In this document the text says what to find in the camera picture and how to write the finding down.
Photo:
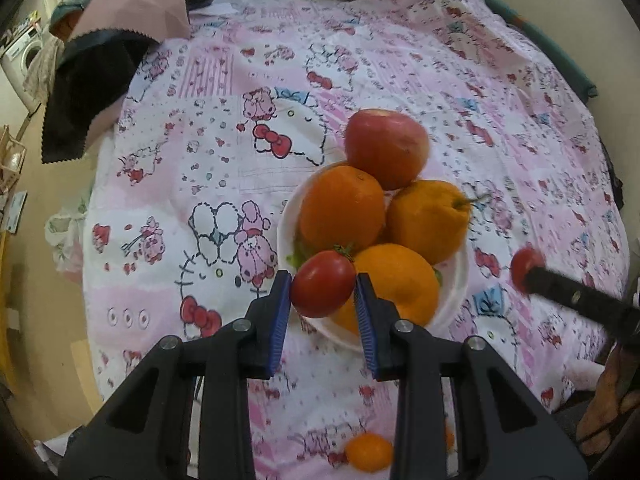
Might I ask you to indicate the teal blanket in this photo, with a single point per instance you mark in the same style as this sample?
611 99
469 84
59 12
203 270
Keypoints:
550 45

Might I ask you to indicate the person's right forearm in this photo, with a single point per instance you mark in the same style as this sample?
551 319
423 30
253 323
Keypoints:
605 400

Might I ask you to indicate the red cherry tomato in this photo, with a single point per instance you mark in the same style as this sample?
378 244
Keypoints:
525 265
322 282

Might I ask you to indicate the white washing machine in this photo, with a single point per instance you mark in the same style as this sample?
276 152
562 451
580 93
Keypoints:
22 55

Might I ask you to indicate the black cloth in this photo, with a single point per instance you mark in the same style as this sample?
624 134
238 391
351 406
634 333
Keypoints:
85 95

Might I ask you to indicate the small mandarin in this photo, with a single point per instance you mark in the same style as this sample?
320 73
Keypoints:
370 452
450 437

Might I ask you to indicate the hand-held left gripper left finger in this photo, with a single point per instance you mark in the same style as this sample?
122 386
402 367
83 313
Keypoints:
277 325

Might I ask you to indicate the red apple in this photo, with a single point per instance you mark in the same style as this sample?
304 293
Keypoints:
387 147

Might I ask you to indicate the white plastic bag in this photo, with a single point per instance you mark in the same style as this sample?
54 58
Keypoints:
65 235

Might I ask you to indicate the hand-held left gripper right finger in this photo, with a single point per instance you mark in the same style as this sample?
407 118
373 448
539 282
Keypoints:
367 325

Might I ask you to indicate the round orange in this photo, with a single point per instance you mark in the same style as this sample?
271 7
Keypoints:
342 207

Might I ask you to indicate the pink white plate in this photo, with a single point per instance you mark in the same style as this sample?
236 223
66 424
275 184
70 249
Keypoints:
286 230

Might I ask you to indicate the pink cloth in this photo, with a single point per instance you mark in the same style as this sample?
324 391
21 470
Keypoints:
135 5

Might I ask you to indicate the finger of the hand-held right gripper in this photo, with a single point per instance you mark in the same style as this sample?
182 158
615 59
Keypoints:
575 295

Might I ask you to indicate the pink cartoon printed blanket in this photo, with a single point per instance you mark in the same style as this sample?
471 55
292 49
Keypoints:
210 135

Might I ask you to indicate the pear-shaped citrus with stem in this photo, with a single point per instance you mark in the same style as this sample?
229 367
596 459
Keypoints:
430 220

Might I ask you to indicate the large orange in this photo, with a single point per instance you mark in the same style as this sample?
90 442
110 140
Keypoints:
400 280

